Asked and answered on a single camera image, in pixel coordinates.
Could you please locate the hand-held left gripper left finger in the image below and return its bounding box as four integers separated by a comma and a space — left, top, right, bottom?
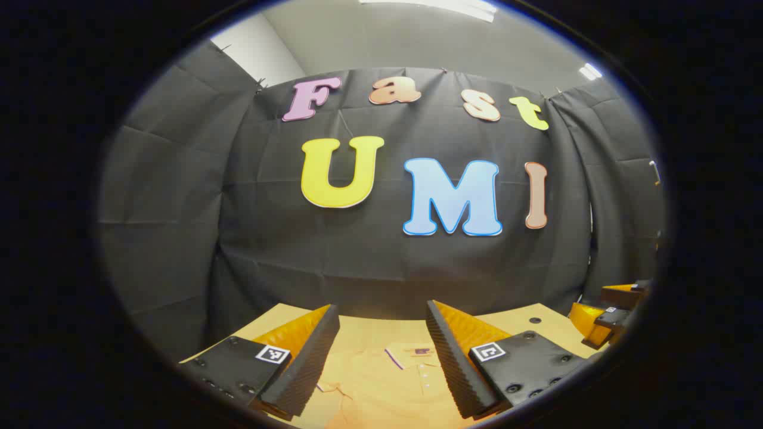
179, 304, 341, 422

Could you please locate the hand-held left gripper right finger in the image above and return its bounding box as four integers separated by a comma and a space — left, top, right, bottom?
425, 300, 589, 421

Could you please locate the orange T-shirt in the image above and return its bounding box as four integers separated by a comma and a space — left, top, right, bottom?
292, 341, 477, 429

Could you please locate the black backdrop cloth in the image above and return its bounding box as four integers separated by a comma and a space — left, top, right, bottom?
98, 41, 665, 361

